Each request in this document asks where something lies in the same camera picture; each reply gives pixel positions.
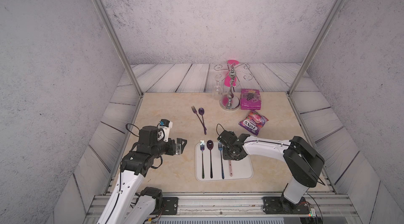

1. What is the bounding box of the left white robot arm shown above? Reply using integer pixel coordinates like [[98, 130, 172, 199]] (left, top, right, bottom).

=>
[[97, 119, 187, 224]]

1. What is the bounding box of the pink cup on stand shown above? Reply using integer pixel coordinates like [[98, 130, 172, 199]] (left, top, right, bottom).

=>
[[224, 60, 239, 87]]

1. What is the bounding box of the silver spoon pink handle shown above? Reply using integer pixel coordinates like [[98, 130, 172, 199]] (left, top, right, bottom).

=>
[[228, 160, 233, 177]]

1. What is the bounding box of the green handled fork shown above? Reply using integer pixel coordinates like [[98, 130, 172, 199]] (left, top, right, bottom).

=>
[[200, 140, 205, 179]]

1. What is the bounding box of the purple fork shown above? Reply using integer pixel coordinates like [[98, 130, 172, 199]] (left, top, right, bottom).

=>
[[191, 106, 207, 135]]

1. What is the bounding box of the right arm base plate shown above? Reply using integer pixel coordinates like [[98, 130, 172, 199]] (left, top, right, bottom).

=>
[[262, 196, 310, 215]]

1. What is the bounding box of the blue fork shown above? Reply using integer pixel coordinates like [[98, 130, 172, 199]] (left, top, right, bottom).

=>
[[218, 142, 225, 179]]

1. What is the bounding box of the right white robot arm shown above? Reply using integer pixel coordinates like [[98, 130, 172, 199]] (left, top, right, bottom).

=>
[[217, 130, 325, 205]]

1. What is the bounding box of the purple spoon dark handle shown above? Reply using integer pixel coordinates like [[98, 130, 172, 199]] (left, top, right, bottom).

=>
[[198, 108, 207, 135]]

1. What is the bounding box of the white square tray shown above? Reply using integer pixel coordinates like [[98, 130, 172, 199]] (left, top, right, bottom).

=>
[[195, 141, 254, 182]]

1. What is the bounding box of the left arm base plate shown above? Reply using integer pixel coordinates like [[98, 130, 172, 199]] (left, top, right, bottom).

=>
[[151, 197, 178, 216]]

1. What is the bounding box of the purple snack bag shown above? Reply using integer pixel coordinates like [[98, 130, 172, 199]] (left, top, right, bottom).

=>
[[240, 89, 262, 110]]

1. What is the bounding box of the clear glass cup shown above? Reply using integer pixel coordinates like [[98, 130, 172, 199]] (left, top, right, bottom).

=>
[[214, 74, 224, 99]]

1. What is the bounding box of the silver cup holder stand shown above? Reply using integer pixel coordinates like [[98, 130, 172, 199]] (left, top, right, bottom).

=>
[[213, 63, 252, 111]]

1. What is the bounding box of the pink candy bag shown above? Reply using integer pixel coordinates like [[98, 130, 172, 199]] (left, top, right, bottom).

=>
[[239, 110, 268, 136]]

